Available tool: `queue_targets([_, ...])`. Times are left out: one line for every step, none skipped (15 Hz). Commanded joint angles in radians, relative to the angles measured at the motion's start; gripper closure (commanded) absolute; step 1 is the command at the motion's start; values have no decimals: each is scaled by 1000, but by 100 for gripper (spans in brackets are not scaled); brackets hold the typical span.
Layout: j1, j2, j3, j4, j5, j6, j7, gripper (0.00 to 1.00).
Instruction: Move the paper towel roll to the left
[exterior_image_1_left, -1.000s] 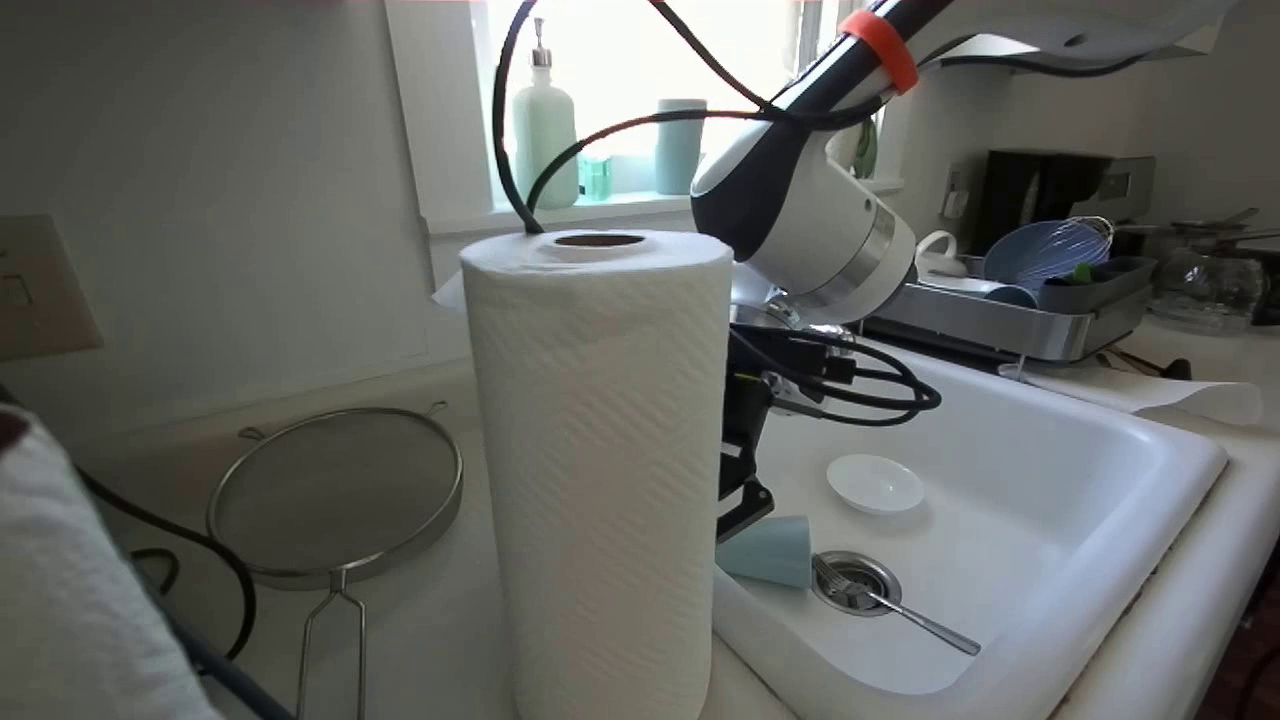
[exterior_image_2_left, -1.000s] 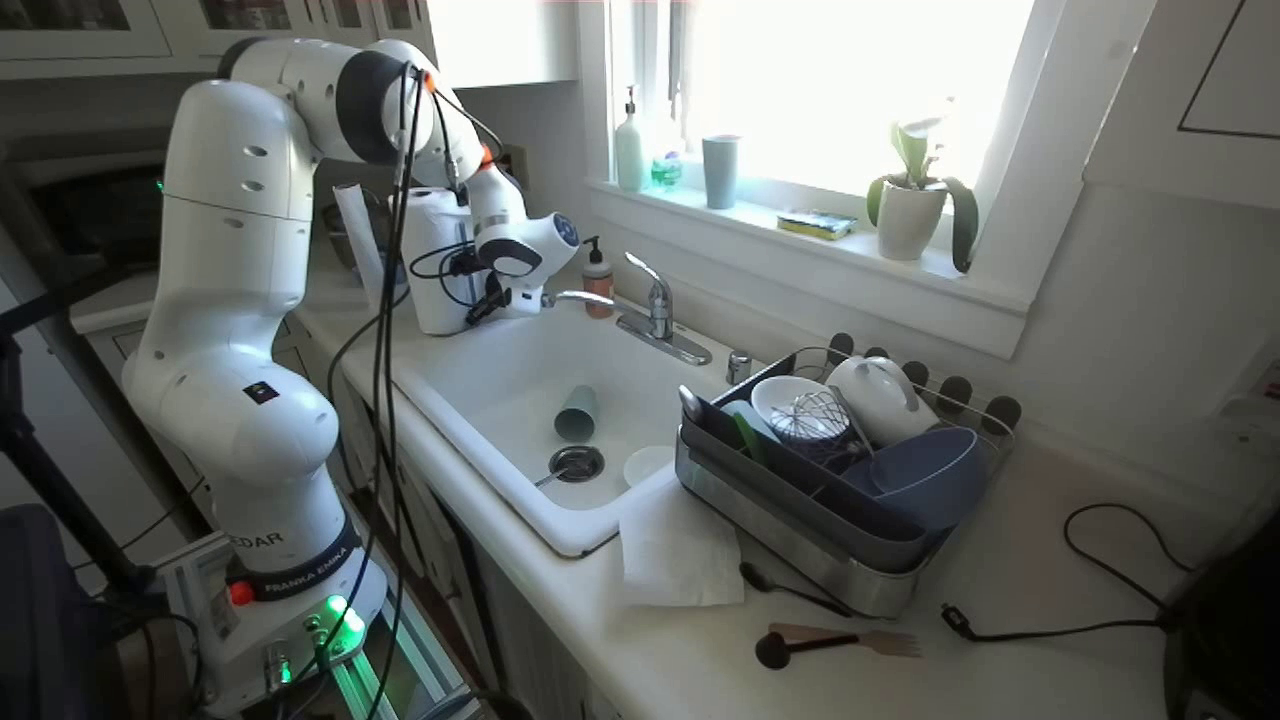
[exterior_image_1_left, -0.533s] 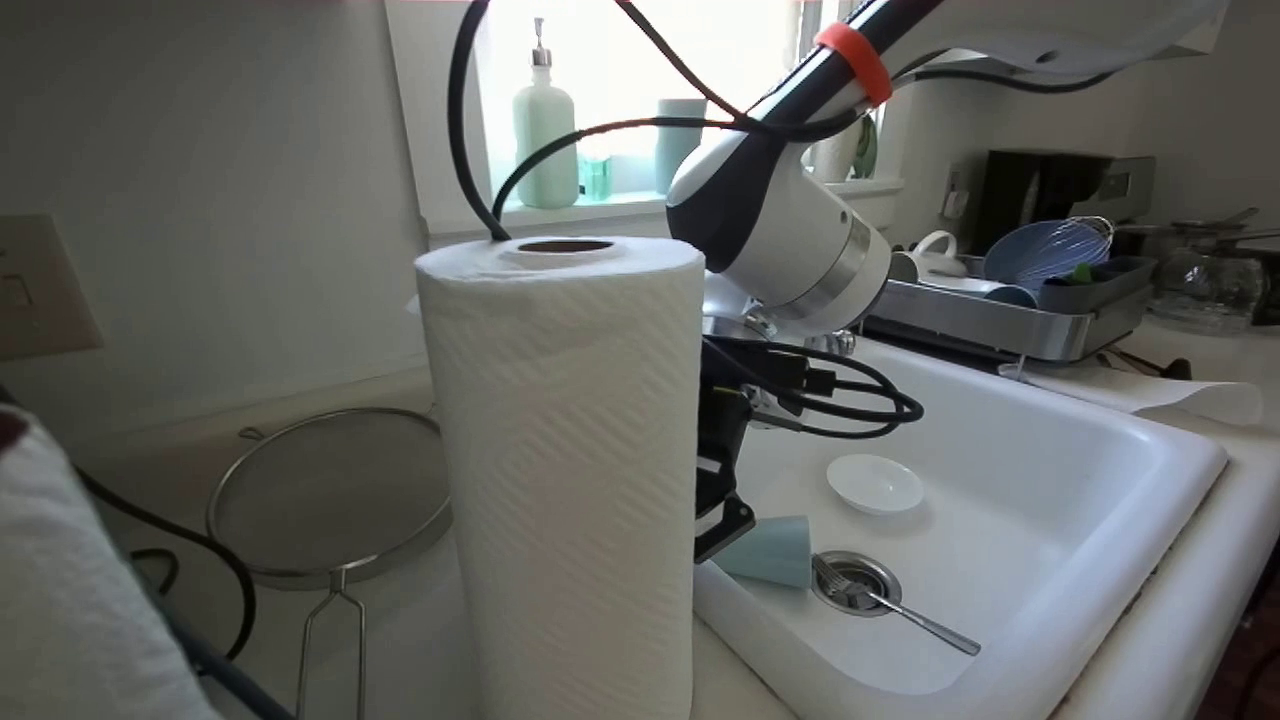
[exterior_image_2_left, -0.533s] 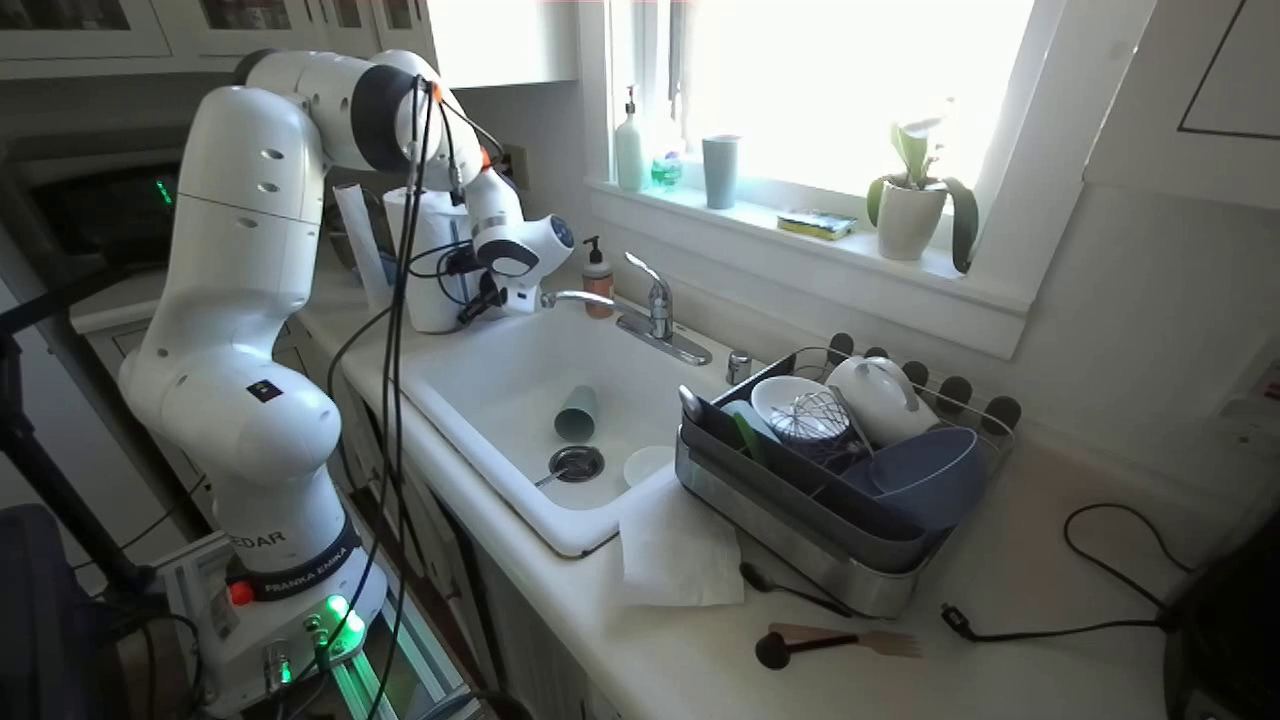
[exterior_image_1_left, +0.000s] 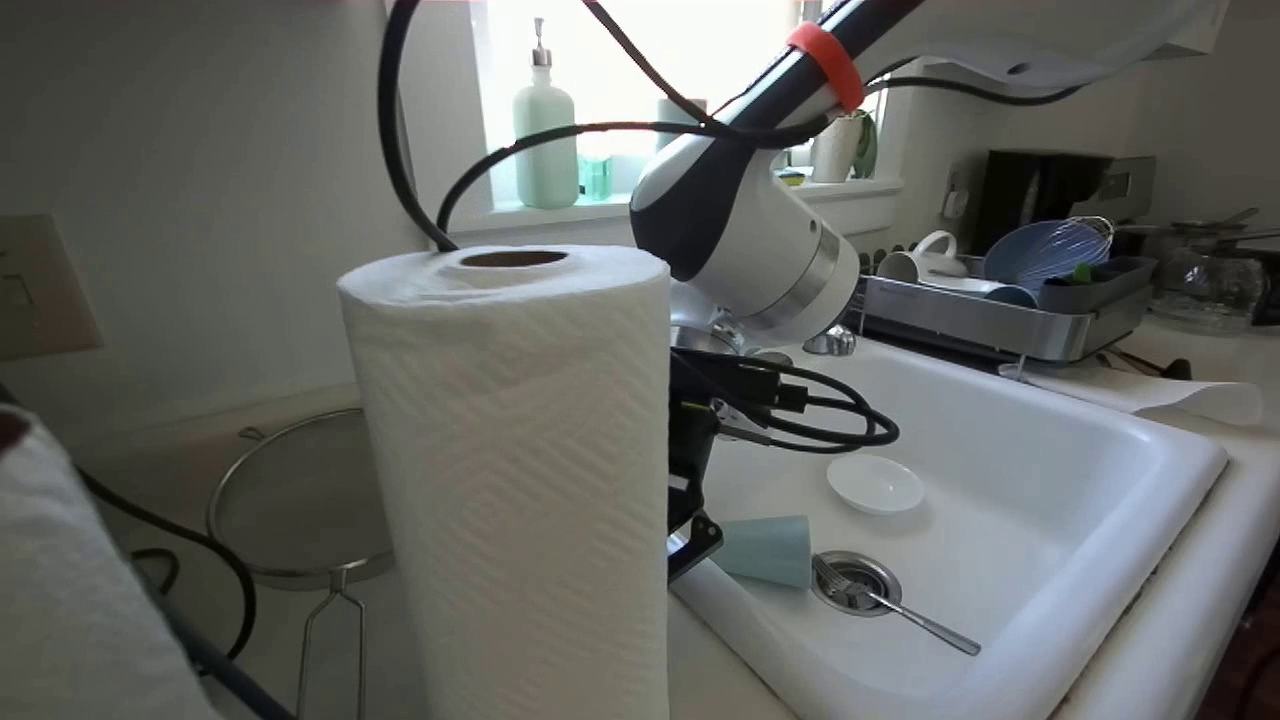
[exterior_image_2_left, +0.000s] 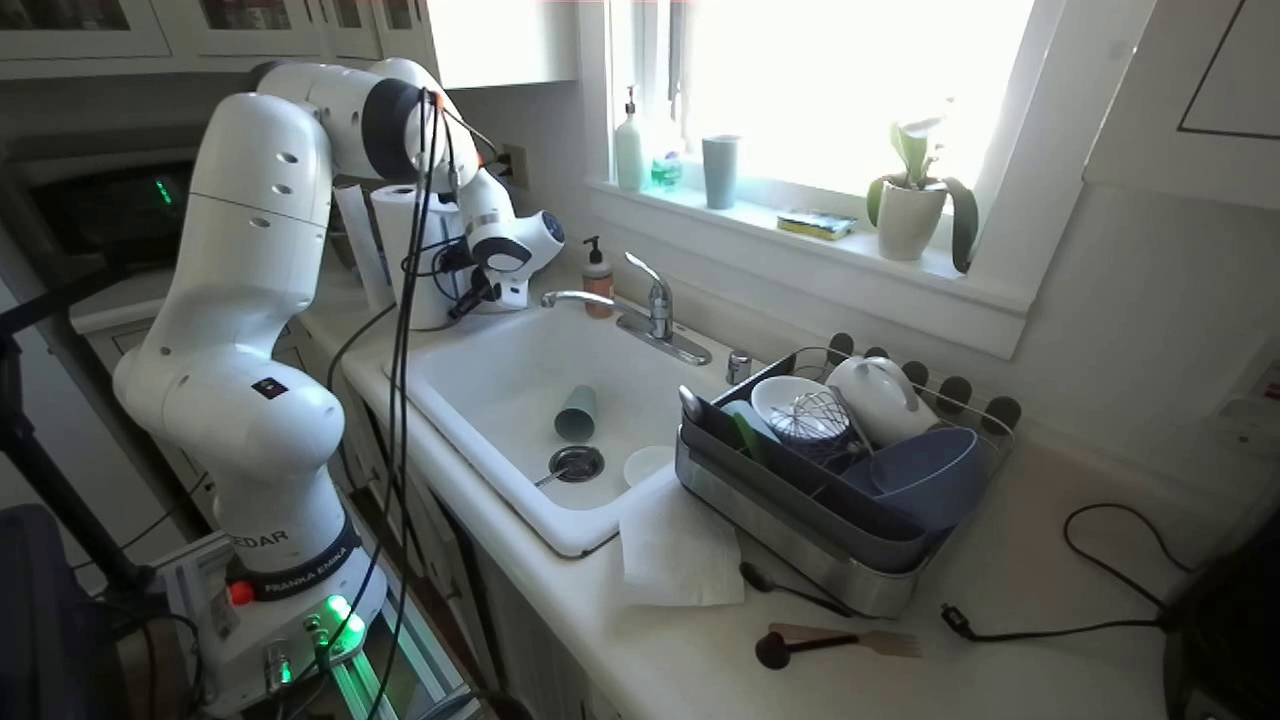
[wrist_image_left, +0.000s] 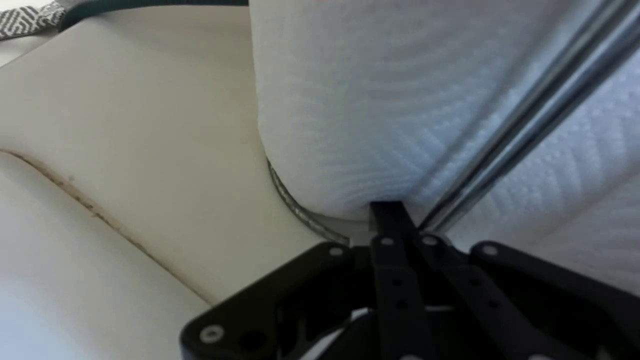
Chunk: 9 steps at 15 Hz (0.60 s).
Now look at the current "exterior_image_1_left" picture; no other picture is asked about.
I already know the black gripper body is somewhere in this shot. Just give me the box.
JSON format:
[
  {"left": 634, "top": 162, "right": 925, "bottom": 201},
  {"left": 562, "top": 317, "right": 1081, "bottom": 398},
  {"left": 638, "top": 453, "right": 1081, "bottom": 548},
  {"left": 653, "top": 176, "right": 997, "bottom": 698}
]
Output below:
[{"left": 665, "top": 398, "right": 727, "bottom": 519}]

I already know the potted plant in white pot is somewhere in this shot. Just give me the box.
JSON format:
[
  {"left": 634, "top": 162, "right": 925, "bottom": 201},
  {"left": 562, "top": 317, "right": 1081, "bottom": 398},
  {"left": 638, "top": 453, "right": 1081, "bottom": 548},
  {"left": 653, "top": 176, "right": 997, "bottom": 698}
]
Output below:
[{"left": 802, "top": 94, "right": 885, "bottom": 189}]

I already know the metal mesh strainer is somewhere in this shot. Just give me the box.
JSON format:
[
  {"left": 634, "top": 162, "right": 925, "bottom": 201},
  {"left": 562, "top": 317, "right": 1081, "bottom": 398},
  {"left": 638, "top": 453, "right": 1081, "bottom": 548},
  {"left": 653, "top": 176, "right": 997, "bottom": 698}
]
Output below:
[{"left": 203, "top": 405, "right": 396, "bottom": 720}]

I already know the black coffee maker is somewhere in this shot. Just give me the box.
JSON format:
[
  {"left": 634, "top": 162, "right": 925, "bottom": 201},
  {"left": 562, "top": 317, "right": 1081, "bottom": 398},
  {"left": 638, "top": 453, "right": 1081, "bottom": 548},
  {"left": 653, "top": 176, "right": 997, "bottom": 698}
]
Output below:
[{"left": 949, "top": 147, "right": 1161, "bottom": 261}]

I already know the small white dish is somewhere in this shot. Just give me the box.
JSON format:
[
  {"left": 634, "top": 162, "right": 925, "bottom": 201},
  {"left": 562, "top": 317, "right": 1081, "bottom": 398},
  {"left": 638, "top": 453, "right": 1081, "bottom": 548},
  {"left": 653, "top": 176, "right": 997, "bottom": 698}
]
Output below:
[{"left": 824, "top": 453, "right": 932, "bottom": 519}]

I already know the black camera cable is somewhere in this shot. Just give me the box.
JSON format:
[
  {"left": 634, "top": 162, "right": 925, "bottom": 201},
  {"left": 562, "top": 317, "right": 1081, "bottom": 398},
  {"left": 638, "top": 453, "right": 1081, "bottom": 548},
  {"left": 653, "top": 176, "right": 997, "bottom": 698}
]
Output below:
[{"left": 714, "top": 357, "right": 904, "bottom": 456}]

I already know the beige wall outlet plate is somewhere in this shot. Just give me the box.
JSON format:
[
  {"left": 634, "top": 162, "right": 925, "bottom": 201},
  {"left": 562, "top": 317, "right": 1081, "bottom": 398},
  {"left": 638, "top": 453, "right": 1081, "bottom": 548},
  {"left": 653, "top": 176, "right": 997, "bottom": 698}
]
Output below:
[{"left": 0, "top": 216, "right": 105, "bottom": 370}]

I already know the black power cable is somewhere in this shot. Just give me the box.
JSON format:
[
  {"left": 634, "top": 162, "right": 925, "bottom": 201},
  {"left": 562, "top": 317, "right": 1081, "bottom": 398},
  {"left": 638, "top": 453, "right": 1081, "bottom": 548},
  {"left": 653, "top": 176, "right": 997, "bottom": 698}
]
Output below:
[{"left": 73, "top": 464, "right": 295, "bottom": 720}]

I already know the white mug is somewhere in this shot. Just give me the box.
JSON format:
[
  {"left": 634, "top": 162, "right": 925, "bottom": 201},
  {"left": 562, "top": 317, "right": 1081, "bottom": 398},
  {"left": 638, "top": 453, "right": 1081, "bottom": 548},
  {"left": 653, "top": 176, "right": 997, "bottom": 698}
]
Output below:
[{"left": 877, "top": 228, "right": 971, "bottom": 289}]

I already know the teal plastic cup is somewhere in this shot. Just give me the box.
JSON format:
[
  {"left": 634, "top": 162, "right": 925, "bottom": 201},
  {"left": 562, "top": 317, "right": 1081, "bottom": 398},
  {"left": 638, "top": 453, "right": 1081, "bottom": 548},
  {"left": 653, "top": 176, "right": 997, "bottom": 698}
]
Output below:
[{"left": 712, "top": 511, "right": 814, "bottom": 596}]

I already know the white ceramic sink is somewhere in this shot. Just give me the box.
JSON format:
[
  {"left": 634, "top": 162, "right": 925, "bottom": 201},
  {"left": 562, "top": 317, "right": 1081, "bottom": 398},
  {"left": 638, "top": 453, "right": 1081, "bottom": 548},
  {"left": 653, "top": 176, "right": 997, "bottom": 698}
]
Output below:
[{"left": 668, "top": 331, "right": 1232, "bottom": 720}]

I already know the grey dish rack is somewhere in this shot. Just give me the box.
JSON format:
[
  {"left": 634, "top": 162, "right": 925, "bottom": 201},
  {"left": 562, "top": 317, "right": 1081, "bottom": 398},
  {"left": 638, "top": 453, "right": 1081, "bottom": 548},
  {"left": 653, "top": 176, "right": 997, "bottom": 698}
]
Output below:
[{"left": 851, "top": 256, "right": 1161, "bottom": 370}]

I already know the white paper towel roll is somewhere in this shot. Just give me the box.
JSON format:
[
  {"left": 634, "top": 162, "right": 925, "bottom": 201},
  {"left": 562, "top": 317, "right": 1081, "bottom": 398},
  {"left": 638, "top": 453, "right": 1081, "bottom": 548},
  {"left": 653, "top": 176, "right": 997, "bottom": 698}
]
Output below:
[{"left": 332, "top": 241, "right": 675, "bottom": 720}]

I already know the metal sink drain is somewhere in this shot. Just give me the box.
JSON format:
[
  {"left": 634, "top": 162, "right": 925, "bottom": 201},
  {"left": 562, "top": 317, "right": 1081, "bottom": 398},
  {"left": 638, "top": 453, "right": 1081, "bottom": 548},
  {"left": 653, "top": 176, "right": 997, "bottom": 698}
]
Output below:
[{"left": 808, "top": 548, "right": 909, "bottom": 621}]

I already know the chrome faucet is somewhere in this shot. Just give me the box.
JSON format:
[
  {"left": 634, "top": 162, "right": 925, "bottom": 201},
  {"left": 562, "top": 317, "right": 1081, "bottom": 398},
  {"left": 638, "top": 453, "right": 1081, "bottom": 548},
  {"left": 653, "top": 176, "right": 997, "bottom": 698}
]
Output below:
[{"left": 668, "top": 307, "right": 863, "bottom": 362}]

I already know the white textured towel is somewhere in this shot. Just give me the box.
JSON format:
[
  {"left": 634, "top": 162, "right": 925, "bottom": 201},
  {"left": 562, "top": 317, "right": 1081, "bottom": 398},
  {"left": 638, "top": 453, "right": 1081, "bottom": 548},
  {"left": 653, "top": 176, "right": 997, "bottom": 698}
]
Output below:
[{"left": 0, "top": 411, "right": 216, "bottom": 720}]

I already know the small teal glass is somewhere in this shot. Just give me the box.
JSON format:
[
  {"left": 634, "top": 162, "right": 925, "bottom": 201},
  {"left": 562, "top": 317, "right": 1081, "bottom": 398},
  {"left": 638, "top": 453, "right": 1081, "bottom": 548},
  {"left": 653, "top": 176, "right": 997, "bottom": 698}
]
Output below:
[{"left": 574, "top": 153, "right": 616, "bottom": 210}]

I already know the blue bowl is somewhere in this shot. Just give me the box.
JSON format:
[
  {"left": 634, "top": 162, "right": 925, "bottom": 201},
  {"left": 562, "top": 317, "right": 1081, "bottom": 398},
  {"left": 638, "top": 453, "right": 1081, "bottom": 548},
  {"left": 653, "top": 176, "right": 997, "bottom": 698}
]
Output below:
[{"left": 981, "top": 216, "right": 1116, "bottom": 307}]

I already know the clear glass jar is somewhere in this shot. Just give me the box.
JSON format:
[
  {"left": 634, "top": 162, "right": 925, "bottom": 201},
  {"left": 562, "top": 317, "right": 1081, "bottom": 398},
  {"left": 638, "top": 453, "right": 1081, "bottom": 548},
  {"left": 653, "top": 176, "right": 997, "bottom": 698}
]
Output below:
[{"left": 1153, "top": 236, "right": 1262, "bottom": 331}]

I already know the pale green soap dispenser bottle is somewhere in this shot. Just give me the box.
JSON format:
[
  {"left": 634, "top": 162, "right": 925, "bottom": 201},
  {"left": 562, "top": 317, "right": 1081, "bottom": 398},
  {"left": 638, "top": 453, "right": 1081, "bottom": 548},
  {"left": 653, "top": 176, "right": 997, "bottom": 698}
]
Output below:
[{"left": 512, "top": 15, "right": 584, "bottom": 211}]

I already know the metal spoon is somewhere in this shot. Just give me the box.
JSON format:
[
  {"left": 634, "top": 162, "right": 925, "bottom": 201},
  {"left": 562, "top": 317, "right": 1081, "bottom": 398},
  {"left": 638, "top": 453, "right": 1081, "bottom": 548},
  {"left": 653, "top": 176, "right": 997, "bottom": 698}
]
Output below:
[{"left": 839, "top": 570, "right": 983, "bottom": 661}]

